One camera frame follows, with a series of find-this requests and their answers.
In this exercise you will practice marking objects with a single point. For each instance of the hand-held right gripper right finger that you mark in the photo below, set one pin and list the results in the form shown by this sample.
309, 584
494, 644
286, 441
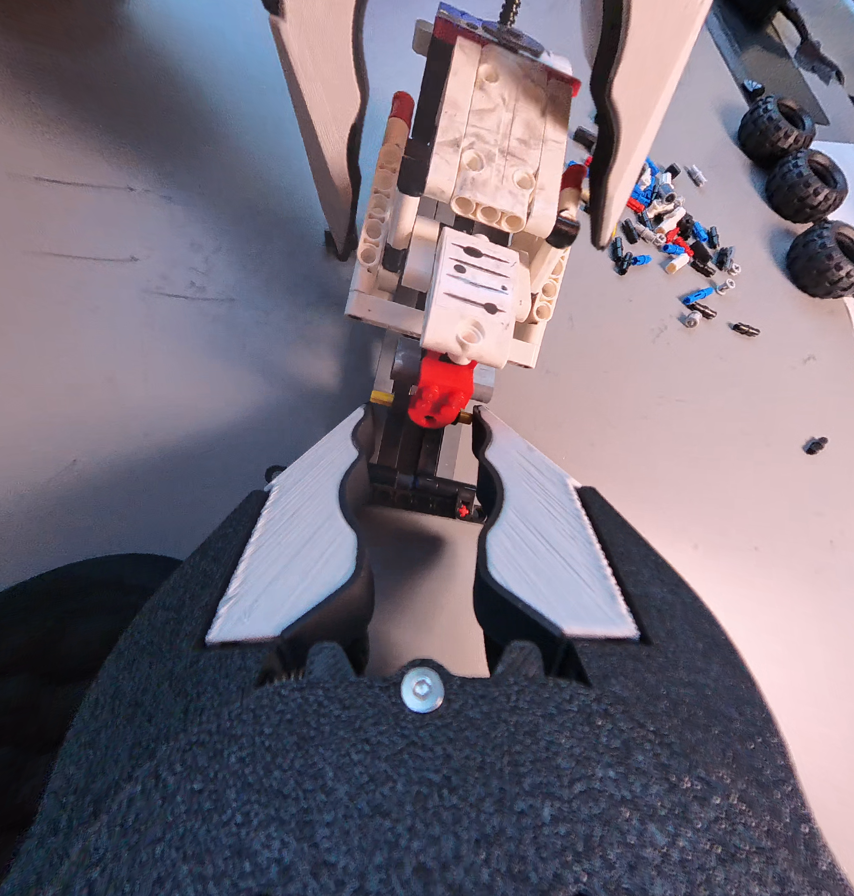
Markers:
553, 553

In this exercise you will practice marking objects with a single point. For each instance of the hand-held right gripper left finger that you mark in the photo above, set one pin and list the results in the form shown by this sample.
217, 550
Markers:
294, 553

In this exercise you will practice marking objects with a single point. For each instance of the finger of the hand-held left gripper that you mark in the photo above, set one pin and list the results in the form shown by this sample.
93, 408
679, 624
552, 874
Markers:
644, 84
322, 98

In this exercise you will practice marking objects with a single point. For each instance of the toy brick vehicle model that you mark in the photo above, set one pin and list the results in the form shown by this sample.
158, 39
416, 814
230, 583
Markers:
469, 168

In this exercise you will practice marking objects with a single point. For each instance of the grey desk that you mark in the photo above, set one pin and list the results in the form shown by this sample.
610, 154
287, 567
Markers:
147, 350

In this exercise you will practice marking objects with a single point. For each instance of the black flat plate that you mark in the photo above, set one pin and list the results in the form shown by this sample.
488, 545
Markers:
777, 42

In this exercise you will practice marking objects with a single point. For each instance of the black rubber tyre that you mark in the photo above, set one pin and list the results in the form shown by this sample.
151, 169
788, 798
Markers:
777, 129
830, 259
805, 185

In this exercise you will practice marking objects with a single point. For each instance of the pile of small brick parts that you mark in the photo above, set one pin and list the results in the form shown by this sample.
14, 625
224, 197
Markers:
672, 224

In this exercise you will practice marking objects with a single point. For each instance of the small black brick axle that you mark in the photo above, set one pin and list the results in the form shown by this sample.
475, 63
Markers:
745, 329

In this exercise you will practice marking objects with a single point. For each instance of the small black brick pin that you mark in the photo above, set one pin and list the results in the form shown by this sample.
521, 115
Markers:
815, 445

